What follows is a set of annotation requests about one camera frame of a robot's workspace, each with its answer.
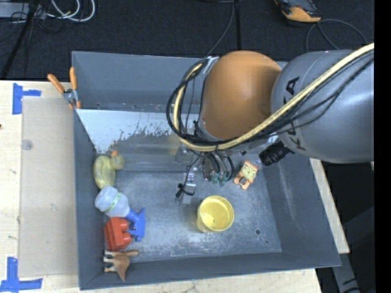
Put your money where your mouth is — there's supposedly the yellow rubber duck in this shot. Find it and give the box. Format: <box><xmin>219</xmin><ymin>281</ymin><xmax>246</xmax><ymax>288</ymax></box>
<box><xmin>92</xmin><ymin>150</ymin><xmax>126</xmax><ymax>190</ymax></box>

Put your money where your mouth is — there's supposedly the red toy building block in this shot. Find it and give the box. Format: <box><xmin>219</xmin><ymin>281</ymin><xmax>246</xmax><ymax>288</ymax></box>
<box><xmin>103</xmin><ymin>216</ymin><xmax>136</xmax><ymax>252</ymax></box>

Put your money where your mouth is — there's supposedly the clear spray bottle blue trigger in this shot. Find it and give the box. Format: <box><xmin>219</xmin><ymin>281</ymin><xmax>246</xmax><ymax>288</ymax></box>
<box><xmin>94</xmin><ymin>185</ymin><xmax>147</xmax><ymax>242</ymax></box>

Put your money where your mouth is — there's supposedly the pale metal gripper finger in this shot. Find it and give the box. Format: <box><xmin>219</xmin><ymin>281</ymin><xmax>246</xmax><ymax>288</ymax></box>
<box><xmin>178</xmin><ymin>177</ymin><xmax>190</xmax><ymax>206</ymax></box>
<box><xmin>187</xmin><ymin>173</ymin><xmax>197</xmax><ymax>197</ymax></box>

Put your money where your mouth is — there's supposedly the grey metal bin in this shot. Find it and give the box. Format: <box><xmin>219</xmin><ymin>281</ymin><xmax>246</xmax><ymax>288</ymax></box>
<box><xmin>71</xmin><ymin>51</ymin><xmax>343</xmax><ymax>291</ymax></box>

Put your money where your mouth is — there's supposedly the yellow plastic cup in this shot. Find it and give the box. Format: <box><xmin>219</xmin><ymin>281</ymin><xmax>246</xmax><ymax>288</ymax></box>
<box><xmin>195</xmin><ymin>195</ymin><xmax>235</xmax><ymax>234</ymax></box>

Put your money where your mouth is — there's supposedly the orange toy figure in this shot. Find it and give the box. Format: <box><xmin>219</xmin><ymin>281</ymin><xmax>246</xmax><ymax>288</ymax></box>
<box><xmin>232</xmin><ymin>160</ymin><xmax>260</xmax><ymax>190</ymax></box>

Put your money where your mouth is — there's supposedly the black cylinder on white bracket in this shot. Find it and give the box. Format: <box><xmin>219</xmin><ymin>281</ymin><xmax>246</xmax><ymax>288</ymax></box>
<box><xmin>258</xmin><ymin>141</ymin><xmax>290</xmax><ymax>167</ymax></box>

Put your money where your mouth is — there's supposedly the pale wood flat board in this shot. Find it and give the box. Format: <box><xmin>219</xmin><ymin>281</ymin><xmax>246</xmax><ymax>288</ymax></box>
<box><xmin>17</xmin><ymin>96</ymin><xmax>81</xmax><ymax>278</ymax></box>

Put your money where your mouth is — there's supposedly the brown toy animal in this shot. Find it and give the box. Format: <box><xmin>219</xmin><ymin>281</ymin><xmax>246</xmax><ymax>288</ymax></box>
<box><xmin>102</xmin><ymin>249</ymin><xmax>141</xmax><ymax>283</ymax></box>

